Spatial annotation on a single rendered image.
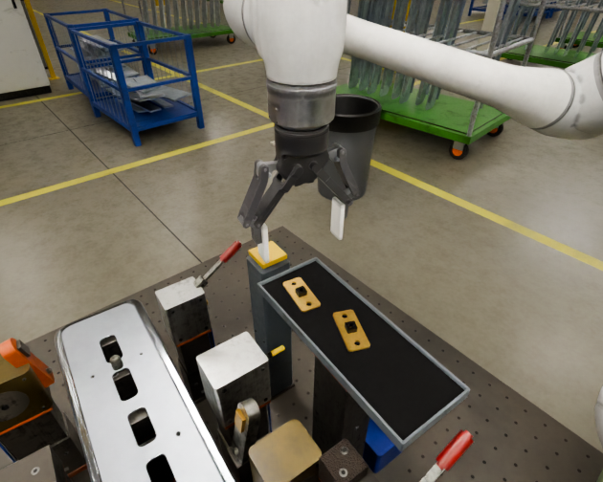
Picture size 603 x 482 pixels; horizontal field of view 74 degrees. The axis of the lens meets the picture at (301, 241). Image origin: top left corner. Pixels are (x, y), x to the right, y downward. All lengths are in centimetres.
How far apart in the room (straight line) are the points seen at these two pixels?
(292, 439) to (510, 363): 177
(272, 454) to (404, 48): 64
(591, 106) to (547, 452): 79
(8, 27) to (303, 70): 629
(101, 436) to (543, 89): 92
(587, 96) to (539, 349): 178
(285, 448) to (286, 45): 54
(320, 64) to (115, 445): 67
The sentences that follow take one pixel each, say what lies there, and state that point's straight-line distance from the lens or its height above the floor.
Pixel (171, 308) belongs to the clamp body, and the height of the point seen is 106.
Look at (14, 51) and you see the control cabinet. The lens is 674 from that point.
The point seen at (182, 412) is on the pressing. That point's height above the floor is 100.
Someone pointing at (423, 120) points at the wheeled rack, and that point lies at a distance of 424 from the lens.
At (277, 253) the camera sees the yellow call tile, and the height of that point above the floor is 116.
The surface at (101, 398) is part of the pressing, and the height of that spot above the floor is 100.
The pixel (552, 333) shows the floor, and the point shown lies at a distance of 258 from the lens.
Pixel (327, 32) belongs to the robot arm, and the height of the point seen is 160.
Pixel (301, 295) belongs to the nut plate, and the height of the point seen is 117.
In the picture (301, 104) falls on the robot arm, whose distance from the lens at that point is 52.
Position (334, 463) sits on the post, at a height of 110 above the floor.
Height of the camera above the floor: 168
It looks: 37 degrees down
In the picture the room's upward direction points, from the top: straight up
